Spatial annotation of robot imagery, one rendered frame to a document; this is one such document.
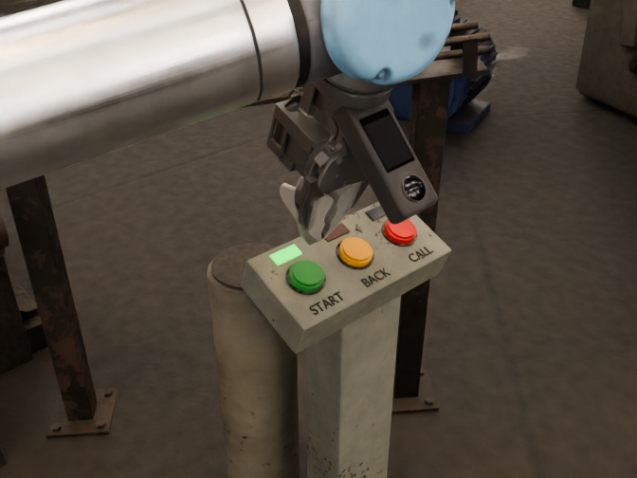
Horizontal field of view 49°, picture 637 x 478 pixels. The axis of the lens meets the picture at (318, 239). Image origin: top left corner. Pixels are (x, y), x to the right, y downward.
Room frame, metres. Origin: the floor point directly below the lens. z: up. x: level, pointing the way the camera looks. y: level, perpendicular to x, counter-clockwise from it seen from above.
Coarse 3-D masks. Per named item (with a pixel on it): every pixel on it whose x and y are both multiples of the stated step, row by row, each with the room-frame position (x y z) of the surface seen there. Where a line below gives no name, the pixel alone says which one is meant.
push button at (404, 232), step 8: (392, 224) 0.74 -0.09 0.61; (400, 224) 0.74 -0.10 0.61; (408, 224) 0.74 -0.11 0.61; (392, 232) 0.73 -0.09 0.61; (400, 232) 0.73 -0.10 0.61; (408, 232) 0.73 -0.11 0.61; (416, 232) 0.74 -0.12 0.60; (392, 240) 0.72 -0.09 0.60; (400, 240) 0.72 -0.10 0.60; (408, 240) 0.72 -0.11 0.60
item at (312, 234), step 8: (280, 192) 0.64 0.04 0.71; (288, 192) 0.63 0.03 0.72; (288, 200) 0.63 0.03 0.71; (320, 200) 0.59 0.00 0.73; (328, 200) 0.60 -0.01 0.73; (288, 208) 0.63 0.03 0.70; (320, 208) 0.60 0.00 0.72; (328, 208) 0.60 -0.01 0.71; (296, 216) 0.62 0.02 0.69; (312, 216) 0.59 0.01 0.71; (320, 216) 0.60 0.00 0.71; (312, 224) 0.60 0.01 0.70; (320, 224) 0.61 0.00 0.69; (304, 232) 0.60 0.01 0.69; (312, 232) 0.60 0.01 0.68; (320, 232) 0.61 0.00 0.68; (304, 240) 0.62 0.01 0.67; (312, 240) 0.62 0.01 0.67
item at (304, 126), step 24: (288, 96) 0.63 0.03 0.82; (312, 96) 0.61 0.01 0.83; (336, 96) 0.56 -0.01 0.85; (360, 96) 0.56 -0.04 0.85; (384, 96) 0.57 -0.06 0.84; (288, 120) 0.60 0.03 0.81; (312, 120) 0.61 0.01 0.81; (288, 144) 0.61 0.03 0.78; (312, 144) 0.58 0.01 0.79; (336, 144) 0.58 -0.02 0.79; (288, 168) 0.61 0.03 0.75; (312, 168) 0.58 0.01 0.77; (336, 168) 0.58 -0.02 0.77; (360, 168) 0.60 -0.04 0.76
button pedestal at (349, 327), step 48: (336, 240) 0.71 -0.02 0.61; (384, 240) 0.72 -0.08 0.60; (432, 240) 0.74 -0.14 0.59; (288, 288) 0.63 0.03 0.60; (336, 288) 0.64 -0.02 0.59; (384, 288) 0.65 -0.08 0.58; (288, 336) 0.60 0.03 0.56; (336, 336) 0.64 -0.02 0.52; (384, 336) 0.68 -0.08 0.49; (336, 384) 0.64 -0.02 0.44; (384, 384) 0.68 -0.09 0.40; (336, 432) 0.64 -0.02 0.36; (384, 432) 0.69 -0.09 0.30
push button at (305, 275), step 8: (296, 264) 0.65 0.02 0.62; (304, 264) 0.65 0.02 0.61; (312, 264) 0.65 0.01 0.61; (296, 272) 0.64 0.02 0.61; (304, 272) 0.64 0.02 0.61; (312, 272) 0.64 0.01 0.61; (320, 272) 0.64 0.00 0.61; (296, 280) 0.63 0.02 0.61; (304, 280) 0.63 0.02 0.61; (312, 280) 0.63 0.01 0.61; (320, 280) 0.63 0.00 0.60; (304, 288) 0.62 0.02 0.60; (312, 288) 0.62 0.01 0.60
